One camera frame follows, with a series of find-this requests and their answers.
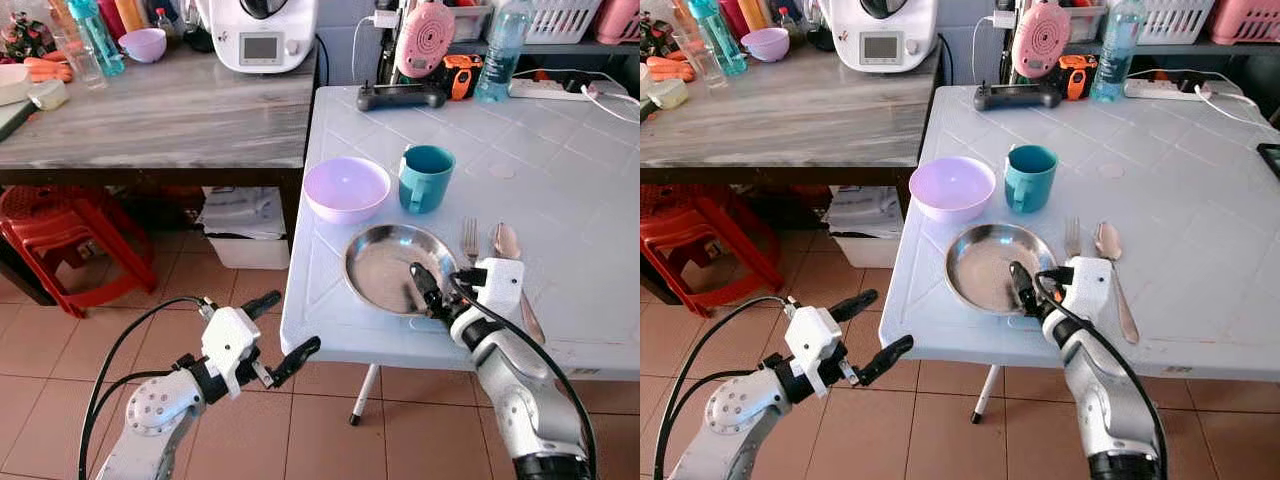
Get white plastic folding table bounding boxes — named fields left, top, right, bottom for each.
left=279, top=84, right=641, bottom=428
left=878, top=84, right=1280, bottom=426

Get small cream cup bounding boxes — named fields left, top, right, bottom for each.
left=646, top=78, right=690, bottom=112
left=27, top=78, right=70, bottom=112

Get red plastic stool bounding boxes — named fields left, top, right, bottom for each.
left=640, top=183, right=787, bottom=320
left=0, top=185, right=157, bottom=320

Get white power strip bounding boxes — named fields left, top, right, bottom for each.
left=507, top=77, right=602, bottom=104
left=1123, top=77, right=1212, bottom=102

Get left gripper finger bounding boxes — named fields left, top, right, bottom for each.
left=828, top=290, right=880, bottom=324
left=269, top=336, right=324, bottom=390
left=859, top=334, right=916, bottom=389
left=240, top=290, right=284, bottom=322

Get clear plastic water bottle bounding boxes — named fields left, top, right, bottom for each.
left=473, top=0, right=535, bottom=105
left=1089, top=0, right=1148, bottom=104

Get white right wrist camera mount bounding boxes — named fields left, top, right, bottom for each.
left=1060, top=256, right=1114, bottom=317
left=470, top=257, right=527, bottom=321

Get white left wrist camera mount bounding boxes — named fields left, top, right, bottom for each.
left=200, top=305, right=264, bottom=398
left=785, top=305, right=847, bottom=398

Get round steel plate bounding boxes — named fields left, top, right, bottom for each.
left=342, top=223, right=460, bottom=319
left=944, top=222, right=1060, bottom=317

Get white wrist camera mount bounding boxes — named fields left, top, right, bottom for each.
left=1060, top=256, right=1114, bottom=317
left=200, top=305, right=264, bottom=398
left=470, top=257, right=527, bottom=321
left=785, top=305, right=847, bottom=398

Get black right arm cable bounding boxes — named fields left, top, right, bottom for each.
left=445, top=268, right=599, bottom=473
left=1034, top=266, right=1170, bottom=473

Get clear drinking glass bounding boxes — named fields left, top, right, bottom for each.
left=672, top=28, right=727, bottom=90
left=52, top=25, right=107, bottom=90

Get white kitchen cooking machine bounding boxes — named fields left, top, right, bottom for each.
left=817, top=0, right=940, bottom=74
left=194, top=0, right=320, bottom=75

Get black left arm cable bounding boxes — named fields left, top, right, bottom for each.
left=654, top=295, right=793, bottom=479
left=78, top=295, right=211, bottom=476

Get grey wooden counter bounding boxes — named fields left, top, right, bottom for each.
left=640, top=44, right=942, bottom=187
left=0, top=44, right=319, bottom=189

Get pink round device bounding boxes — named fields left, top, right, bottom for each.
left=1011, top=1, right=1074, bottom=80
left=394, top=1, right=458, bottom=80

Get white storage box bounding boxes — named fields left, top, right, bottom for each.
left=199, top=186, right=292, bottom=272
left=827, top=185, right=907, bottom=270

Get white power cable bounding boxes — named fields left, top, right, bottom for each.
left=538, top=67, right=641, bottom=127
left=1153, top=67, right=1273, bottom=130

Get white plastic basket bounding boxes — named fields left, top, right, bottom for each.
left=519, top=0, right=604, bottom=45
left=1139, top=0, right=1217, bottom=45

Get steel spoon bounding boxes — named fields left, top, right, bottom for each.
left=489, top=222, right=547, bottom=347
left=1094, top=221, right=1142, bottom=347

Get teal drinking bottle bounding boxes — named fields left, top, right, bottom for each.
left=687, top=0, right=749, bottom=77
left=67, top=0, right=127, bottom=78

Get small purple bowl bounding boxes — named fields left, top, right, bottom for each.
left=118, top=27, right=169, bottom=65
left=741, top=26, right=792, bottom=64

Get red bottle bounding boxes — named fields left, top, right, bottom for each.
left=717, top=0, right=748, bottom=41
left=95, top=0, right=125, bottom=42

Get teal plastic mug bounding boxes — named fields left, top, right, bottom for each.
left=1003, top=144, right=1060, bottom=216
left=398, top=145, right=457, bottom=216

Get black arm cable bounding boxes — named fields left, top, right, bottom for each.
left=1034, top=266, right=1170, bottom=473
left=654, top=295, right=793, bottom=479
left=445, top=268, right=599, bottom=473
left=78, top=295, right=211, bottom=476

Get pink plastic basket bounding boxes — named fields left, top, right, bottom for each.
left=1205, top=0, right=1280, bottom=47
left=592, top=0, right=641, bottom=47

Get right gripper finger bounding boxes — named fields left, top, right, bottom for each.
left=1008, top=260, right=1044, bottom=318
left=410, top=261, right=448, bottom=320

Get large lilac plastic bowl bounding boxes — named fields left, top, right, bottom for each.
left=908, top=156, right=998, bottom=225
left=303, top=156, right=393, bottom=225

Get black game controller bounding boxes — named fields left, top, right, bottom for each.
left=357, top=82, right=449, bottom=112
left=973, top=81, right=1064, bottom=112

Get orange and black device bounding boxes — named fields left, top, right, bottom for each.
left=1058, top=54, right=1100, bottom=102
left=440, top=54, right=484, bottom=102

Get orange carrots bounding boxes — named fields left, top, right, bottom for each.
left=645, top=55, right=697, bottom=84
left=22, top=56, right=77, bottom=84

